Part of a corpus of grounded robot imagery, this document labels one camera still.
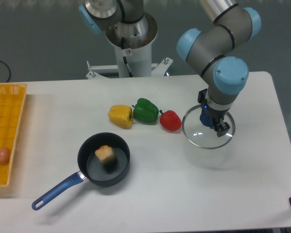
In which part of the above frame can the toasted bread piece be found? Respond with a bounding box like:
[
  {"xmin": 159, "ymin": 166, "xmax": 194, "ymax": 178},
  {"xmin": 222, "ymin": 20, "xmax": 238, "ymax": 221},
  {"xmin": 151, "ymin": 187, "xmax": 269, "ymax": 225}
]
[{"xmin": 95, "ymin": 145, "xmax": 117, "ymax": 166}]

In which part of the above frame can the dark pot blue handle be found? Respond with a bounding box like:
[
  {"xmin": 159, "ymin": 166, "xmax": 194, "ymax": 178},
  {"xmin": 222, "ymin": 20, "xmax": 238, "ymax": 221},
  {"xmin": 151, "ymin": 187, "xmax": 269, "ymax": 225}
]
[{"xmin": 32, "ymin": 133, "xmax": 130, "ymax": 211}]

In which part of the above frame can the brown egg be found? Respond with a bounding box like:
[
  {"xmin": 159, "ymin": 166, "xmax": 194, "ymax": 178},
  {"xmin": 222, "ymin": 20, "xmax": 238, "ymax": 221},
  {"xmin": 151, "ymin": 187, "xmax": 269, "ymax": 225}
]
[{"xmin": 0, "ymin": 147, "xmax": 11, "ymax": 165}]

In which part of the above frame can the green bell pepper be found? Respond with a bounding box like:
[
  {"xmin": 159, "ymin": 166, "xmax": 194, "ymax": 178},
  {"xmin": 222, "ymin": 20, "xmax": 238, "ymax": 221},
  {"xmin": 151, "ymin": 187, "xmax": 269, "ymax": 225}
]
[{"xmin": 133, "ymin": 98, "xmax": 159, "ymax": 124}]

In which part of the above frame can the glass pot lid blue knob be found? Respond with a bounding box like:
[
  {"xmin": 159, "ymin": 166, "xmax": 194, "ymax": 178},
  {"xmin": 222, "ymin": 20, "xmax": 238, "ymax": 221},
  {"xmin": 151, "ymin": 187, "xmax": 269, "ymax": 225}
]
[{"xmin": 182, "ymin": 104, "xmax": 236, "ymax": 149}]

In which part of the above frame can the black cable loop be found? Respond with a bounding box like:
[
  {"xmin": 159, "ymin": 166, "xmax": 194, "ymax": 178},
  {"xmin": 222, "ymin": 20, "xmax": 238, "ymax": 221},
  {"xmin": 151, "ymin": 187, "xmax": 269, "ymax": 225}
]
[{"xmin": 0, "ymin": 59, "xmax": 11, "ymax": 83}]

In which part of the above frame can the yellow bell pepper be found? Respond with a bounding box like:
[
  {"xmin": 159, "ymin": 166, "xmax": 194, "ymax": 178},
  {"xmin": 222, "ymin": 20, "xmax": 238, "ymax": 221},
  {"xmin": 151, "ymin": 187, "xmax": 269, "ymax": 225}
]
[{"xmin": 108, "ymin": 105, "xmax": 133, "ymax": 129}]

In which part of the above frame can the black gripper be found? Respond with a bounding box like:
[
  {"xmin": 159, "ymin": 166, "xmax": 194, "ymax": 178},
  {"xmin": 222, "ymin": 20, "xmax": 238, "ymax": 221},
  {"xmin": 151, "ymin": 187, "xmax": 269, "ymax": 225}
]
[{"xmin": 197, "ymin": 88, "xmax": 229, "ymax": 137}]

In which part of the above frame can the yellow plastic basket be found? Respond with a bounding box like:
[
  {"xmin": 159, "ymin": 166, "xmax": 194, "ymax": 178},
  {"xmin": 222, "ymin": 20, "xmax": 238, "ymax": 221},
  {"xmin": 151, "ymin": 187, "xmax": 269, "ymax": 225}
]
[{"xmin": 0, "ymin": 83, "xmax": 27, "ymax": 187}]

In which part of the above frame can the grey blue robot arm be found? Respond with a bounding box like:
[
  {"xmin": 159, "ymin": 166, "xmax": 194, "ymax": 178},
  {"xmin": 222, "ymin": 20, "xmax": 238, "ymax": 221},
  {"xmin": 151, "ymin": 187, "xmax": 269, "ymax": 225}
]
[{"xmin": 79, "ymin": 0, "xmax": 261, "ymax": 137}]

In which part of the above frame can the red bell pepper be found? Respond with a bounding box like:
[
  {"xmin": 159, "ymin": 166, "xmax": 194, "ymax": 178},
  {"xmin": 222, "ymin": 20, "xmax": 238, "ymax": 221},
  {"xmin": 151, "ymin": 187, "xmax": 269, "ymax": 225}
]
[{"xmin": 159, "ymin": 110, "xmax": 182, "ymax": 132}]

